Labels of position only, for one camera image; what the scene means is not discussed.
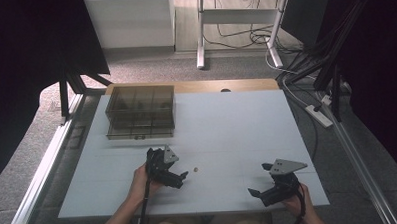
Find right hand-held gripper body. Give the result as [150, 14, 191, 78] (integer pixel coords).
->
[259, 157, 310, 208]

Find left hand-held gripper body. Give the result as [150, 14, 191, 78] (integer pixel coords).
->
[145, 145, 185, 191]

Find smoky transparent drawer box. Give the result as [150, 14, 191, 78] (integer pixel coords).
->
[104, 84, 177, 131]

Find person's left hand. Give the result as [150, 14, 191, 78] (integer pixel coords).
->
[129, 161, 165, 200]

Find person's right hand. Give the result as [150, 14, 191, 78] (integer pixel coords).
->
[281, 183, 314, 220]

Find white board mat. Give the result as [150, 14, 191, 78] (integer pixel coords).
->
[54, 87, 331, 220]

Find white power strip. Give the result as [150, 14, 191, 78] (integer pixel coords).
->
[304, 103, 334, 129]

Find white plug adapter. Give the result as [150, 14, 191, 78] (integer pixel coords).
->
[320, 93, 334, 108]

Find wooden table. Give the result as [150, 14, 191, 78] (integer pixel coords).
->
[104, 77, 281, 97]

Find white cabinet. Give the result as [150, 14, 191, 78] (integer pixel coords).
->
[84, 0, 177, 51]

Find black curtain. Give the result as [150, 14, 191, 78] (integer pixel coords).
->
[0, 0, 115, 190]
[316, 0, 397, 186]

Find aluminium rail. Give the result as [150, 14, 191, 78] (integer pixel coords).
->
[0, 94, 91, 224]
[315, 88, 397, 224]

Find white floor cable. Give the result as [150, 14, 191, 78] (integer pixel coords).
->
[264, 47, 310, 110]

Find black metal stand with cables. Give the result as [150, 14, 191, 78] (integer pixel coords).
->
[274, 0, 383, 124]

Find black floor cables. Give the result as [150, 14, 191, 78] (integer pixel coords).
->
[202, 0, 304, 58]

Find white desk frame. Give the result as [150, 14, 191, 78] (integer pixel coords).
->
[194, 0, 292, 72]

